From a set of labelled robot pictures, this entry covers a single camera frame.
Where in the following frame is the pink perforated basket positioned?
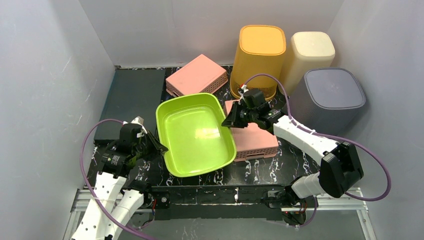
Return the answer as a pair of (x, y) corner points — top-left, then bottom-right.
(165, 54), (228, 97)
(223, 99), (280, 163)

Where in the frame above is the green plastic tray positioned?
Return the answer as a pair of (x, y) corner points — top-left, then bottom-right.
(155, 93), (237, 178)

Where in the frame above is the orange slatted waste bin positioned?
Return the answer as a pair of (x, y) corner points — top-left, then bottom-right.
(229, 25), (287, 99)

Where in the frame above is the grey slatted waste bin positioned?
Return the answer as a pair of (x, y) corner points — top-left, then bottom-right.
(288, 67), (366, 135)

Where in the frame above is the cream bin liner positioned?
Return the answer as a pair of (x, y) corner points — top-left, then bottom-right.
(279, 31), (336, 96)

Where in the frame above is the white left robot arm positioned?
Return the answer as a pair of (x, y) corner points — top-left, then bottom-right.
(71, 116), (168, 240)

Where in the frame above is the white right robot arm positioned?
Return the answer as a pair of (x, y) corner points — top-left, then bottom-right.
(221, 85), (364, 202)

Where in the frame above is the dark grey flat box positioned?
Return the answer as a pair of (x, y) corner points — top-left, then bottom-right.
(100, 68), (166, 134)

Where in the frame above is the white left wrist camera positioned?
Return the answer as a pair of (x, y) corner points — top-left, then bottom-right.
(130, 116), (148, 134)

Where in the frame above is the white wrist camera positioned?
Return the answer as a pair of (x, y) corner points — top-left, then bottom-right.
(130, 116), (148, 134)
(237, 84), (248, 100)

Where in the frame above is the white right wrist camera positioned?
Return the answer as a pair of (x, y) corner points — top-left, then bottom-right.
(237, 84), (248, 100)

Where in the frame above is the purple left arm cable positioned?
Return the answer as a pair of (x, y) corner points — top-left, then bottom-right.
(79, 118), (157, 240)

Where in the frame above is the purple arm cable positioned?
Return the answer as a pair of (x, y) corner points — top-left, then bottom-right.
(79, 118), (157, 240)
(241, 73), (392, 229)

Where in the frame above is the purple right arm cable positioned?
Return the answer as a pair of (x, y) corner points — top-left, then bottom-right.
(241, 73), (392, 229)

